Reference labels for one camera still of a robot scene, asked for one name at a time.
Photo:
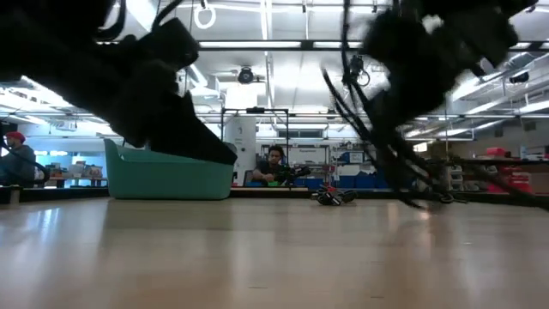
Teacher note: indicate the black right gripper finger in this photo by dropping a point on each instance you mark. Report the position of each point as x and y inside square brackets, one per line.
[392, 113]
[422, 109]

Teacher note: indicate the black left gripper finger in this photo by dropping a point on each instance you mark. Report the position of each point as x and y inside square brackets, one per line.
[201, 141]
[171, 143]

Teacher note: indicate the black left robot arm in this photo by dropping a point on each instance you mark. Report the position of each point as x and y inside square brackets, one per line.
[47, 47]

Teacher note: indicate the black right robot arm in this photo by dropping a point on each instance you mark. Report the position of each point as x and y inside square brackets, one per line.
[480, 8]

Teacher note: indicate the teal plastic bin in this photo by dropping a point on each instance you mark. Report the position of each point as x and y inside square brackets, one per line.
[167, 176]

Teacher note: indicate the person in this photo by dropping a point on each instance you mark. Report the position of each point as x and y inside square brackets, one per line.
[270, 165]
[17, 163]

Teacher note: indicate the blue storage bins row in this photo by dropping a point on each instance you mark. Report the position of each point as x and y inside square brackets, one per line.
[364, 181]

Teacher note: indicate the black background stand frame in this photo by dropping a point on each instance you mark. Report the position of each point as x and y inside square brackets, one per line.
[223, 146]

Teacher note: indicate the black overhead camera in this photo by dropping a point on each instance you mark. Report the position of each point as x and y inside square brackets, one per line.
[245, 75]

